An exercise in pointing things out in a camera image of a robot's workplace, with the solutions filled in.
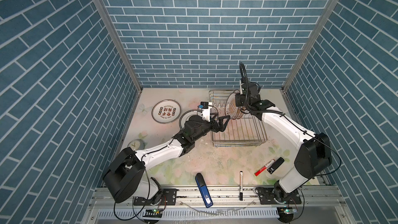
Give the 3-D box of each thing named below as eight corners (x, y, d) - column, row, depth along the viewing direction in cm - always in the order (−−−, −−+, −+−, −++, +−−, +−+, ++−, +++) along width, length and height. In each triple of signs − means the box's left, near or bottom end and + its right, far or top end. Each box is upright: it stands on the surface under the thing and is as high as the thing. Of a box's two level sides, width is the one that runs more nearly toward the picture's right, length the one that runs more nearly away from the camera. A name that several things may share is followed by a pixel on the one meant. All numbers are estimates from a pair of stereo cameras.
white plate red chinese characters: (150, 123, 103) (149, 120, 100) (156, 102, 115) (155, 99, 112) (178, 123, 103) (178, 121, 100) (181, 102, 115) (181, 99, 113)
